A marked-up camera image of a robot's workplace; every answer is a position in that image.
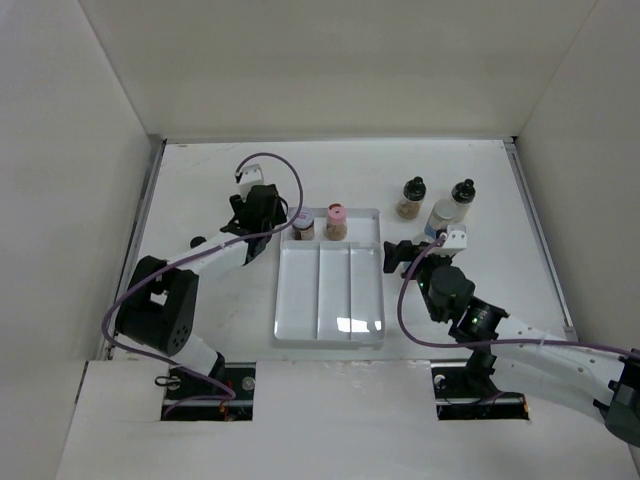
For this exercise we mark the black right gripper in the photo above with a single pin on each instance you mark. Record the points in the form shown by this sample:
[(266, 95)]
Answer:
[(404, 251)]

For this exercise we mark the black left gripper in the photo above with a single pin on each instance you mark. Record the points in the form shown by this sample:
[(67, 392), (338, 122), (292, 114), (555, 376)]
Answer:
[(277, 219)]

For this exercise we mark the grey lid sauce jar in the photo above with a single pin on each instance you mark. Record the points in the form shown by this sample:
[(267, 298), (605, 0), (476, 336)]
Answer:
[(303, 227)]

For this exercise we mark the white cap blue label jar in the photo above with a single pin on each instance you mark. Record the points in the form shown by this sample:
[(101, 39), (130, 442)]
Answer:
[(443, 213)]

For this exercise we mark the pink cap spice jar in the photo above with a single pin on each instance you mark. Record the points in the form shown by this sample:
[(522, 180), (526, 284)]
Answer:
[(336, 222)]

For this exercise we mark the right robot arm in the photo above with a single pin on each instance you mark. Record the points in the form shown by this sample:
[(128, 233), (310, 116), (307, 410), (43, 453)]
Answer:
[(597, 380)]

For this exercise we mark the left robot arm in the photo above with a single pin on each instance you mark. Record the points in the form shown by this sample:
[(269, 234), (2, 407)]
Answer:
[(160, 315)]

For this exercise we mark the black stopper jar brown contents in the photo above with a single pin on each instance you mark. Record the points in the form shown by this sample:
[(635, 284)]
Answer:
[(412, 197)]

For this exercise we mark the black cap spice bottle left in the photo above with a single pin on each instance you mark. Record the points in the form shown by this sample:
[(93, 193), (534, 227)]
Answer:
[(197, 241)]

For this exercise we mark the white divided organizer tray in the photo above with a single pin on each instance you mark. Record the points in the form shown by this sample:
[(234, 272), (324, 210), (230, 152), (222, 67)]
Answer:
[(330, 293)]

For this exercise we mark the black stopper jar white contents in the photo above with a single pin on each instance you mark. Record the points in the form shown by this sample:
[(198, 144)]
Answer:
[(463, 194)]

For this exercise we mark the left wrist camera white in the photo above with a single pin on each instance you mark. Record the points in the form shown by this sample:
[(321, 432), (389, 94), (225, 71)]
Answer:
[(247, 177)]

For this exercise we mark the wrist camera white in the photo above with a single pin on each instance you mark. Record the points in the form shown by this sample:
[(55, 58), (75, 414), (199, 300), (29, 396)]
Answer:
[(247, 177), (456, 239)]

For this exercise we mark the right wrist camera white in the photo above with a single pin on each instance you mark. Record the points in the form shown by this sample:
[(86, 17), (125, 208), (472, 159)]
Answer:
[(456, 239)]

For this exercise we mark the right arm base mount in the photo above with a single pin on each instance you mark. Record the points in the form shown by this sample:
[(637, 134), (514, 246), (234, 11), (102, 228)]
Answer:
[(464, 391)]

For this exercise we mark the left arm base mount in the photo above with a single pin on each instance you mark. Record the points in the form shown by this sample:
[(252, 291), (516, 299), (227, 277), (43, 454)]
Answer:
[(187, 399)]

